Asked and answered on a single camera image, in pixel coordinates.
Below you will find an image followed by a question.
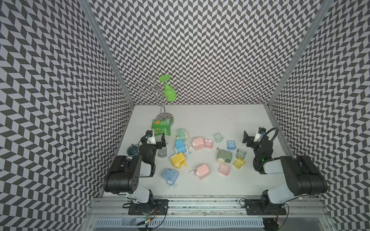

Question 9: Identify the yellow pencil sharpener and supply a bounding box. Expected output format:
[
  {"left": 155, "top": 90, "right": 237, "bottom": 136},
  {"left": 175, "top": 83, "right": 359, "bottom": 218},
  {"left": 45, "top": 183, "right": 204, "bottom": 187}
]
[{"left": 170, "top": 153, "right": 188, "bottom": 169}]

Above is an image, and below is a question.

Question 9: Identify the aluminium front rail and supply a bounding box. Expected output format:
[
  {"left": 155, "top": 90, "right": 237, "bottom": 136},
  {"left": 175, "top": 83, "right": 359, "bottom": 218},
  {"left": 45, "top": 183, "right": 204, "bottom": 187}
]
[{"left": 85, "top": 196, "right": 330, "bottom": 218}]

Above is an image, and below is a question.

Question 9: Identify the pink transparent tray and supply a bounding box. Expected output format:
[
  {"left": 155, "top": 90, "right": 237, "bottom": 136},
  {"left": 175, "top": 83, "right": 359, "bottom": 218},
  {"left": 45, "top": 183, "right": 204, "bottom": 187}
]
[
  {"left": 204, "top": 139, "right": 214, "bottom": 149},
  {"left": 218, "top": 164, "right": 231, "bottom": 176}
]

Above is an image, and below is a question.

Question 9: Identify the blue transparent tray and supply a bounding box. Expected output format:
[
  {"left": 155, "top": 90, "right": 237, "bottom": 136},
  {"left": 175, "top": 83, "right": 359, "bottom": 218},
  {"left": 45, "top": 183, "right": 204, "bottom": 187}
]
[{"left": 227, "top": 140, "right": 237, "bottom": 150}]

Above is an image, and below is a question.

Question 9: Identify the mint green pencil sharpener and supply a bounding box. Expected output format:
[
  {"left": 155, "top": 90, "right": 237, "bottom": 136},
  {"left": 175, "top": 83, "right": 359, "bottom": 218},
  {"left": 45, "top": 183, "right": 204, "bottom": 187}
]
[{"left": 173, "top": 129, "right": 188, "bottom": 141}]

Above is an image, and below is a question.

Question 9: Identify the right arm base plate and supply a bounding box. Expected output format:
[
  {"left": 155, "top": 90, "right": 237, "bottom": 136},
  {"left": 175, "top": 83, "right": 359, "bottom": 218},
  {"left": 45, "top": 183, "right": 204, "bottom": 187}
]
[{"left": 244, "top": 199, "right": 287, "bottom": 216}]

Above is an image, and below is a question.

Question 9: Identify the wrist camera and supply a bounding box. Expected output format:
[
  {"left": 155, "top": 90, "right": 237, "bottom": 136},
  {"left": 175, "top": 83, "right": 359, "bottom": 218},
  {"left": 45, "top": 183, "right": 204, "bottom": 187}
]
[
  {"left": 146, "top": 136, "right": 156, "bottom": 144},
  {"left": 253, "top": 131, "right": 264, "bottom": 142}
]

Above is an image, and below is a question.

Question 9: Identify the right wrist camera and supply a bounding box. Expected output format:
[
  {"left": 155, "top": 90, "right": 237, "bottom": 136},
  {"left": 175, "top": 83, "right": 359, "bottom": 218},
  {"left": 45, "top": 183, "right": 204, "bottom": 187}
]
[{"left": 253, "top": 131, "right": 264, "bottom": 142}]

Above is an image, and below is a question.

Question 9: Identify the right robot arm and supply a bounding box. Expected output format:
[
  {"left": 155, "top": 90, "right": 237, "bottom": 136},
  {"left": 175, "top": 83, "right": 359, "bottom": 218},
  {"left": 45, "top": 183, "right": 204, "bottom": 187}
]
[{"left": 242, "top": 127, "right": 328, "bottom": 209}]

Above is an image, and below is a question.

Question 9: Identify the green snack packet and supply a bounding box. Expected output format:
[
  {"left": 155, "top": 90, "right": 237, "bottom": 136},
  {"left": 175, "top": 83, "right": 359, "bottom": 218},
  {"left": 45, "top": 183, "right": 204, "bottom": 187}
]
[{"left": 151, "top": 119, "right": 172, "bottom": 136}]

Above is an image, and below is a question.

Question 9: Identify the grey transparent tray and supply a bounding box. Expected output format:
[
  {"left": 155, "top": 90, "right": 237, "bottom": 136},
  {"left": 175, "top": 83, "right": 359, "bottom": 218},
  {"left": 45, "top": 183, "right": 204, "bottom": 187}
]
[
  {"left": 158, "top": 147, "right": 167, "bottom": 158},
  {"left": 236, "top": 149, "right": 246, "bottom": 159}
]

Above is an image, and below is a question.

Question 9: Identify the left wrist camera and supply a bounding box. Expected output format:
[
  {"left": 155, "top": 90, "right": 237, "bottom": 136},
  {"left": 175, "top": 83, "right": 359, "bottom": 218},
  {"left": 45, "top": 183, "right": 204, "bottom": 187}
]
[{"left": 146, "top": 136, "right": 156, "bottom": 144}]

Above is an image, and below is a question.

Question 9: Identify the green plastic cup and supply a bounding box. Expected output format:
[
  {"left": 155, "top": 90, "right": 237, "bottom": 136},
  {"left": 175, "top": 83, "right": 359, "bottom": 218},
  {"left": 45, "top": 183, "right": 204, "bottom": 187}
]
[{"left": 159, "top": 75, "right": 177, "bottom": 102}]

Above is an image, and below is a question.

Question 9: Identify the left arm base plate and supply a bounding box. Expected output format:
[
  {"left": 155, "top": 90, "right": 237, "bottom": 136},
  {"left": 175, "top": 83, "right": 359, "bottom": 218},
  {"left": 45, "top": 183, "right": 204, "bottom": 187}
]
[{"left": 128, "top": 199, "right": 169, "bottom": 215}]

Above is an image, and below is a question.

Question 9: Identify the yellow transparent tray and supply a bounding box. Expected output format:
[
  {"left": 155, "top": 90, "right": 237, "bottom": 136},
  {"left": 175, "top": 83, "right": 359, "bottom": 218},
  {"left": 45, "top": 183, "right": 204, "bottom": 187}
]
[{"left": 233, "top": 157, "right": 245, "bottom": 169}]

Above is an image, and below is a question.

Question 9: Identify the teal ceramic cup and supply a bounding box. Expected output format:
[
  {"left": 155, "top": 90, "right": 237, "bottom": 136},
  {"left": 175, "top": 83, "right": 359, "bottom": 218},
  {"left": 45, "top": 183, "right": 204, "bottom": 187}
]
[{"left": 126, "top": 145, "right": 139, "bottom": 156}]

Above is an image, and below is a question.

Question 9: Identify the light blue pencil sharpener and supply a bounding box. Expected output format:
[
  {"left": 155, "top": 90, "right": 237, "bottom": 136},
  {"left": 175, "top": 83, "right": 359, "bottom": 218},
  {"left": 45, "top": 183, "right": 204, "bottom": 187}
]
[{"left": 161, "top": 168, "right": 179, "bottom": 190}]

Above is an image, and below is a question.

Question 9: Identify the grey transparent tray right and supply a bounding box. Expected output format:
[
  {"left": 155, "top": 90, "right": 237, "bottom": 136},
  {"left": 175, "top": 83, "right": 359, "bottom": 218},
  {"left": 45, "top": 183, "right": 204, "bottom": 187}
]
[{"left": 236, "top": 149, "right": 246, "bottom": 159}]

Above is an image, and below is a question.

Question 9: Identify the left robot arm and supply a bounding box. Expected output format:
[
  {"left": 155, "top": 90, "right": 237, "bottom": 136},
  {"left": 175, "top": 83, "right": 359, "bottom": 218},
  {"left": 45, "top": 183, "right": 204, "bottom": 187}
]
[{"left": 103, "top": 129, "right": 166, "bottom": 208}]

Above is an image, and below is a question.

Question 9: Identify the grey transparent tray left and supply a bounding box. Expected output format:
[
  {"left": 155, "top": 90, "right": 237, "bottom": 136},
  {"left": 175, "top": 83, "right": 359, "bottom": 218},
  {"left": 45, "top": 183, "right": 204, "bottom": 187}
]
[{"left": 158, "top": 147, "right": 167, "bottom": 158}]

